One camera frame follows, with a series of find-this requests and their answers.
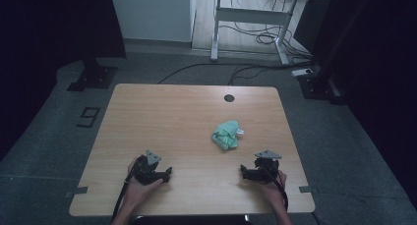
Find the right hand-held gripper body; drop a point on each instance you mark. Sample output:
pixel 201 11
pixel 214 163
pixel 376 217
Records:
pixel 267 172

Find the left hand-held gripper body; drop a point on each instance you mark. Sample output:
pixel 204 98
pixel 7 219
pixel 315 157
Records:
pixel 144 172

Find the green cloth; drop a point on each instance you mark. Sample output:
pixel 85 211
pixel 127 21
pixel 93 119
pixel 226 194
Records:
pixel 226 135

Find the person's left hand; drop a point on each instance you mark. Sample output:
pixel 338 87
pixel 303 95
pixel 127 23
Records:
pixel 137 190

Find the person's right hand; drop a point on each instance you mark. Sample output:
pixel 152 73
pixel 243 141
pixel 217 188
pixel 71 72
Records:
pixel 277 192

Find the grey tape strip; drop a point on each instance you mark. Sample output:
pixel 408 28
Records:
pixel 308 189
pixel 77 191

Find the person's dark clothing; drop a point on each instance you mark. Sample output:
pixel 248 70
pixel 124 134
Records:
pixel 190 220

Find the black table grommet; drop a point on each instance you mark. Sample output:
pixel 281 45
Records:
pixel 229 98

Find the black stand base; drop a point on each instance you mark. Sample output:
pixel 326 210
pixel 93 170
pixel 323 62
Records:
pixel 95 77
pixel 316 87

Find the white power strip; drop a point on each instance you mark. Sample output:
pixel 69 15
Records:
pixel 302 72

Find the white cabinet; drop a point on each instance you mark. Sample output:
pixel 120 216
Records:
pixel 150 15

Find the dark curtain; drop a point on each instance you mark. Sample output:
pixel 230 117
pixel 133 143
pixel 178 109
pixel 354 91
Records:
pixel 377 54
pixel 49 38

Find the white desk frame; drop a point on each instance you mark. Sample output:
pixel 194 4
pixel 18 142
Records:
pixel 249 15

